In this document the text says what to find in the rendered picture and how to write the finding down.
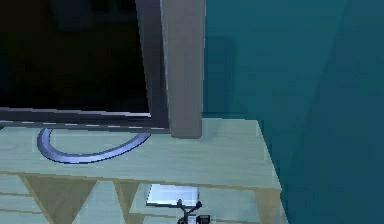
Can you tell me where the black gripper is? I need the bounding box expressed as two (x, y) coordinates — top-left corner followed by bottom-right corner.
(176, 198), (203, 224)

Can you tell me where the silver grey laptop computer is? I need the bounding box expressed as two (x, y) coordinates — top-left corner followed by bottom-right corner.
(145, 184), (201, 209)

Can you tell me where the pale wooden television stand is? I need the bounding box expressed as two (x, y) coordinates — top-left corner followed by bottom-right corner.
(0, 113), (290, 224)

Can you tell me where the black flat television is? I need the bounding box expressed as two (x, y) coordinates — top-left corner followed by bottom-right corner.
(0, 0), (207, 165)

